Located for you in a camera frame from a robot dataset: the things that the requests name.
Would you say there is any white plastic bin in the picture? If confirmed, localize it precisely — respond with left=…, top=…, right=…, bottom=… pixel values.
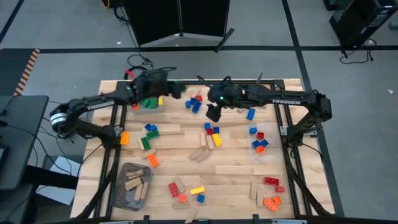
left=132, top=95, right=165, bottom=115

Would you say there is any black equipment rack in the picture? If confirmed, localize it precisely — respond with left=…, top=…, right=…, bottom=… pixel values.
left=323, top=0, right=398, bottom=47

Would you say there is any coiled black floor cable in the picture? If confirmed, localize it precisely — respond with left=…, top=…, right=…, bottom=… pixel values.
left=124, top=54, right=154, bottom=81

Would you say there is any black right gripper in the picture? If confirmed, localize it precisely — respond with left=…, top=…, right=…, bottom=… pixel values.
left=205, top=82, right=262, bottom=123

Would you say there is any red long brick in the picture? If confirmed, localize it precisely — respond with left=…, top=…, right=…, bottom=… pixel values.
left=263, top=176, right=280, bottom=187
left=168, top=182, right=180, bottom=198

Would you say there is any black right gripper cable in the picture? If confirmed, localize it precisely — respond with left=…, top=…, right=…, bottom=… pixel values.
left=195, top=74, right=233, bottom=87

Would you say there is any black aluminium table frame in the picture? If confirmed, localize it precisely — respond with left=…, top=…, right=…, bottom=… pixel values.
left=74, top=79, right=335, bottom=224

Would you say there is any black side desk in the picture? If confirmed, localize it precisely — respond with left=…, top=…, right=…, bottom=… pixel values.
left=0, top=95, right=50, bottom=191

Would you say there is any black folding screen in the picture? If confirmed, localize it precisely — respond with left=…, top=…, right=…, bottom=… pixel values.
left=123, top=0, right=236, bottom=54

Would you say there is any black rack cable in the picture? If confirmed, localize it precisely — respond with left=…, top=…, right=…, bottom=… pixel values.
left=339, top=39, right=377, bottom=65

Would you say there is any thin black floor cable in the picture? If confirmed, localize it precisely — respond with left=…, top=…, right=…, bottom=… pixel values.
left=113, top=6, right=150, bottom=65

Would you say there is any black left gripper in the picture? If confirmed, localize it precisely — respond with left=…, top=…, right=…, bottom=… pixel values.
left=133, top=68, right=184, bottom=105

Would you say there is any orange black hazard strip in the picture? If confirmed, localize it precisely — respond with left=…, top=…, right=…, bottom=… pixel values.
left=14, top=48, right=41, bottom=96

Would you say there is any dark smoked plastic bin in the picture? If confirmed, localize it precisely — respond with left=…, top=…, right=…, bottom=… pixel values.
left=111, top=162, right=153, bottom=212

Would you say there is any clear plastic bin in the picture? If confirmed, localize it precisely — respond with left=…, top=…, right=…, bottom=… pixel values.
left=248, top=123, right=282, bottom=164

